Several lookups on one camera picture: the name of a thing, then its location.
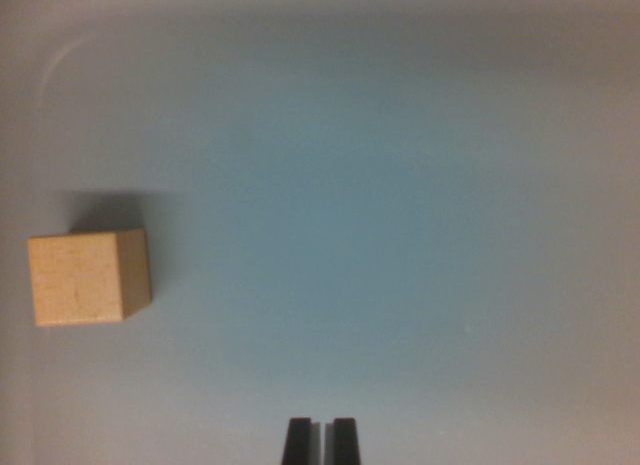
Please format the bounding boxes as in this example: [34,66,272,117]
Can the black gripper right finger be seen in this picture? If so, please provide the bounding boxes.
[324,417,363,465]

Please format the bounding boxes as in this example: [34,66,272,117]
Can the light wooden cube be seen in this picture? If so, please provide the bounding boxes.
[27,228,153,328]

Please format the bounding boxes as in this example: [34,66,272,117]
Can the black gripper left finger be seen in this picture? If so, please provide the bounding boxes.
[281,417,322,465]

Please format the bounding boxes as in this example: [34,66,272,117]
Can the white plastic tray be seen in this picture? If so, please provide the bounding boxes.
[0,0,640,465]

